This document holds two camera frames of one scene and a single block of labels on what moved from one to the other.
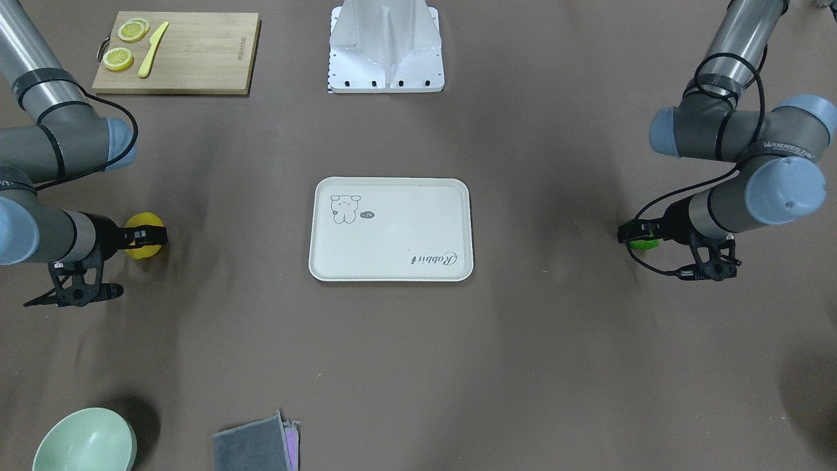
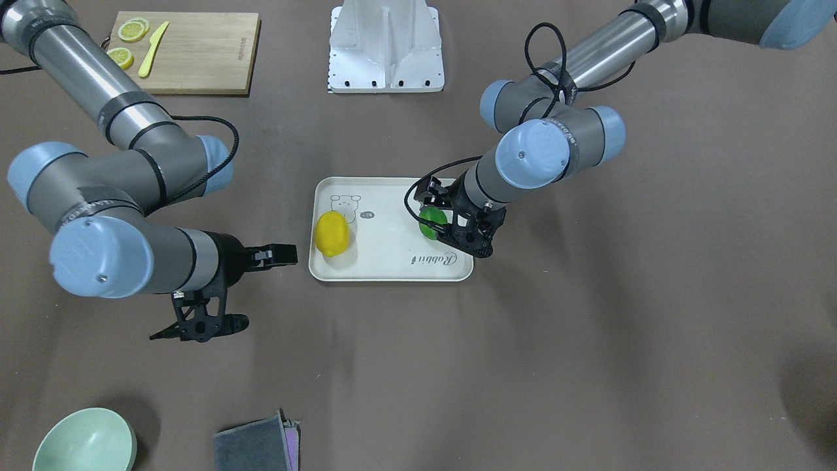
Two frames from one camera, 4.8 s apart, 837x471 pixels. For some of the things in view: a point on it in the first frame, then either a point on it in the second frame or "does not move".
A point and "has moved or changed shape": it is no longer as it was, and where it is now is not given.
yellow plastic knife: [155, 41] does not move
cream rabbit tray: [390, 229] does not move
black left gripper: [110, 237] -> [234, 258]
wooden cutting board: [199, 52] does not move
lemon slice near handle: [118, 59] does not move
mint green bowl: [87, 439] does not move
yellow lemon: [142, 218] has moved or changed shape
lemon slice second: [133, 29] does not move
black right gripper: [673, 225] -> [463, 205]
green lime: [645, 244] -> [432, 213]
